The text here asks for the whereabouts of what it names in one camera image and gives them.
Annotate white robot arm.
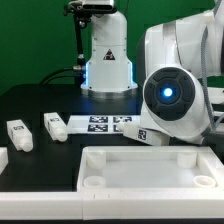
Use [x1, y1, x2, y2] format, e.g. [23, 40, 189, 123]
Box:
[81, 0, 224, 145]

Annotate white desk top tray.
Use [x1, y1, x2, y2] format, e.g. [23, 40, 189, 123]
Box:
[77, 146, 224, 191]

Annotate black cables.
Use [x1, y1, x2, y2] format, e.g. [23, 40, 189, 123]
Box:
[39, 67, 84, 85]

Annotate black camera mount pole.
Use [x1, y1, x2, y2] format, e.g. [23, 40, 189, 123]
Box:
[63, 0, 116, 84]

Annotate white front border bar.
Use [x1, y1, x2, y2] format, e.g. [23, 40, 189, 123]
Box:
[0, 189, 224, 220]

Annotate white left border block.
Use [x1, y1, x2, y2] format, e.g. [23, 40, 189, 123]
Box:
[0, 147, 8, 175]

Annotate white marker sheet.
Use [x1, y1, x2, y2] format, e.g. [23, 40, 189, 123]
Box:
[67, 115, 140, 134]

